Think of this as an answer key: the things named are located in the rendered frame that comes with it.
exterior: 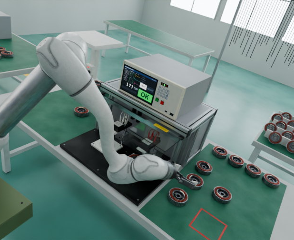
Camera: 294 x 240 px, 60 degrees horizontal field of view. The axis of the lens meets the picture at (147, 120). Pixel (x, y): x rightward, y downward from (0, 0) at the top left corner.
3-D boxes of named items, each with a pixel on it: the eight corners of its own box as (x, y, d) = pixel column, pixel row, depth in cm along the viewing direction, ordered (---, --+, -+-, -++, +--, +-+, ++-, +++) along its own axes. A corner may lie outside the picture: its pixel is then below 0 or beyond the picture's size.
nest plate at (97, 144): (107, 156, 160) (107, 155, 159) (90, 145, 166) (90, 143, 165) (122, 147, 171) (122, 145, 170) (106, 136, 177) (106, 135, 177)
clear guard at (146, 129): (156, 165, 126) (159, 155, 123) (120, 141, 136) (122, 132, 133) (186, 141, 151) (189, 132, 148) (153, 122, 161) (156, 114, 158)
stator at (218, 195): (218, 187, 161) (220, 183, 159) (233, 199, 154) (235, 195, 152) (208, 194, 154) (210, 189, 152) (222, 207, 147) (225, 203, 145)
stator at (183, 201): (176, 209, 138) (178, 205, 136) (163, 195, 145) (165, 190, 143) (190, 202, 145) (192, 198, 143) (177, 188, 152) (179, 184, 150)
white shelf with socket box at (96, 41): (89, 96, 225) (95, 46, 202) (62, 81, 241) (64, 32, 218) (115, 88, 252) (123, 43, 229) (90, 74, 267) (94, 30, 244)
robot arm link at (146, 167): (168, 155, 115) (145, 160, 122) (148, 148, 103) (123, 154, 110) (170, 179, 111) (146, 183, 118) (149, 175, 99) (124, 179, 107)
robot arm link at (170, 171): (160, 183, 114) (166, 184, 119) (171, 167, 113) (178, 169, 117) (148, 170, 120) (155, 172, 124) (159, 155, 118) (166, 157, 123)
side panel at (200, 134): (183, 167, 170) (198, 128, 154) (179, 165, 171) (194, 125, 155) (200, 151, 191) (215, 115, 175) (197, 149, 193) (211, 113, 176)
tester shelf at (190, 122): (186, 137, 142) (188, 131, 140) (99, 89, 170) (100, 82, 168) (215, 115, 175) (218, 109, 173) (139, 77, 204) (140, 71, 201)
